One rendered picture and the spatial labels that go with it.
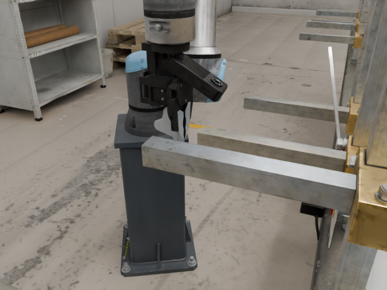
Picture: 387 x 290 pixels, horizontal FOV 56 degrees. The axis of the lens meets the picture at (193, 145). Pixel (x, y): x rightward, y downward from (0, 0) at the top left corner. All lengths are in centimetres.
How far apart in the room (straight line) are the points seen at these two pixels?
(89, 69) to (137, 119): 252
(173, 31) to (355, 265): 44
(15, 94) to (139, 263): 196
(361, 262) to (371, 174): 14
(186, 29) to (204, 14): 55
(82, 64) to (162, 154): 339
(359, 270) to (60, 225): 158
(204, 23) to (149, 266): 98
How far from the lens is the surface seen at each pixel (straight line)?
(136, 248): 155
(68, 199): 207
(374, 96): 66
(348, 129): 88
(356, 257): 50
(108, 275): 162
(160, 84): 68
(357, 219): 38
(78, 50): 378
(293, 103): 90
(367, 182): 40
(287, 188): 41
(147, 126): 126
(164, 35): 64
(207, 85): 65
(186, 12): 64
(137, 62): 121
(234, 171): 41
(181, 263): 159
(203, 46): 120
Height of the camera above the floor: 117
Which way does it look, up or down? 28 degrees down
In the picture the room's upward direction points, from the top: straight up
